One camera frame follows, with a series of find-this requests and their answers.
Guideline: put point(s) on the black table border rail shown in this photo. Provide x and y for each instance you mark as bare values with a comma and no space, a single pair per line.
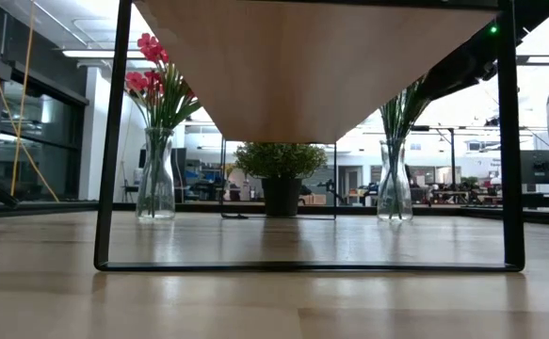
43,207

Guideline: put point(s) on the wooden shelf black metal frame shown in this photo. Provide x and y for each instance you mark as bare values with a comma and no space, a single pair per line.
311,70

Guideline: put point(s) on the dark wide monitor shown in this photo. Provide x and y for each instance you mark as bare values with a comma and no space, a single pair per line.
540,167

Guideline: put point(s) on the long ceiling light fixture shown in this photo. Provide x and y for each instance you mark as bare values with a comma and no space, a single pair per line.
542,59
85,54

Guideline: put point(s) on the clear glass vase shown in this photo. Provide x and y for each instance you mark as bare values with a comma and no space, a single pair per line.
394,207
156,198

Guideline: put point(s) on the black framed glass partition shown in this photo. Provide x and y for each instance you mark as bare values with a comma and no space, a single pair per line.
53,117

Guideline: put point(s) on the green potted plant black pot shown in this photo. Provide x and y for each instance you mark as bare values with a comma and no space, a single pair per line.
281,162

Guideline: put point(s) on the black metal frame stand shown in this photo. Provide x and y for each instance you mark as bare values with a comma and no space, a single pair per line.
436,128

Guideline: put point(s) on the black upright monitor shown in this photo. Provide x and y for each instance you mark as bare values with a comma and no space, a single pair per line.
180,162

